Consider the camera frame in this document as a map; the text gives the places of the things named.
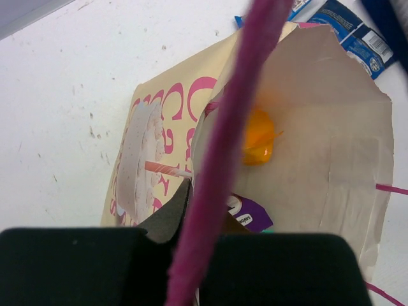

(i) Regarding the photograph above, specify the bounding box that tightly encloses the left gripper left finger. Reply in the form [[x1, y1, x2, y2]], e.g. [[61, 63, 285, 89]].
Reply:
[[1, 179, 191, 305]]

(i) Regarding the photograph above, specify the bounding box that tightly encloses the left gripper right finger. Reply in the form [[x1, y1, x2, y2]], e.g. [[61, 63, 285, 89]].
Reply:
[[198, 216, 372, 305]]

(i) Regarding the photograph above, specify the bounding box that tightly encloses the purple blue snack packet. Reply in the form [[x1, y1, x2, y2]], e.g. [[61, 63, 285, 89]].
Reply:
[[222, 194, 273, 234]]

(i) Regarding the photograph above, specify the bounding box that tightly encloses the pink and cream paper bag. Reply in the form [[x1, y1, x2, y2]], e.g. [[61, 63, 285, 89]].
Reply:
[[101, 22, 394, 281]]

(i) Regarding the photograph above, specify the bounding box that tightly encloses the dark blue chips bag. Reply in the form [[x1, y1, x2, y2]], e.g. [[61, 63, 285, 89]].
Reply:
[[308, 0, 396, 80]]

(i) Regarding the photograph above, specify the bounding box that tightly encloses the blue sweet chilli crisps bag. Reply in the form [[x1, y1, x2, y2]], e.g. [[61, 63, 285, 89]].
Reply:
[[361, 0, 407, 73]]

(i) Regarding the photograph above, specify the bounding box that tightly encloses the orange snack packet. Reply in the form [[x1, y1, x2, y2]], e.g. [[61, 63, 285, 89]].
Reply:
[[242, 107, 283, 166]]

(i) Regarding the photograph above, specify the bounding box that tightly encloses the aluminium front rail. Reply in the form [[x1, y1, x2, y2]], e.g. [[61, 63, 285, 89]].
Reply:
[[0, 0, 73, 40]]

